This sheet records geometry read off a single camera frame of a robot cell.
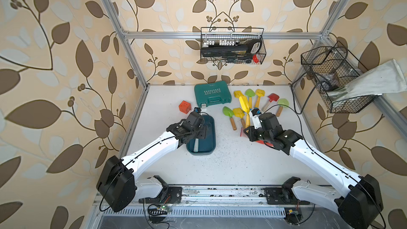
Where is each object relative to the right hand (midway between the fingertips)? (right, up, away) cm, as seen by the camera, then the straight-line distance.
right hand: (246, 130), depth 82 cm
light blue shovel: (-27, -10, +6) cm, 29 cm away
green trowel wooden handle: (+28, +8, +23) cm, 37 cm away
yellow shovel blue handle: (+2, +21, +34) cm, 40 cm away
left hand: (-23, 0, 0) cm, 23 cm away
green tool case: (-17, +20, +27) cm, 38 cm away
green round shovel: (-7, +7, +22) cm, 24 cm away
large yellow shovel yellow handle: (-2, +12, -4) cm, 13 cm away
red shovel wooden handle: (+26, +18, +30) cm, 44 cm away
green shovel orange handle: (+10, +20, +31) cm, 39 cm away
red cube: (-35, +11, +21) cm, 42 cm away
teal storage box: (-21, -11, +7) cm, 25 cm away
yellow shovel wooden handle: (+17, +21, +32) cm, 42 cm away
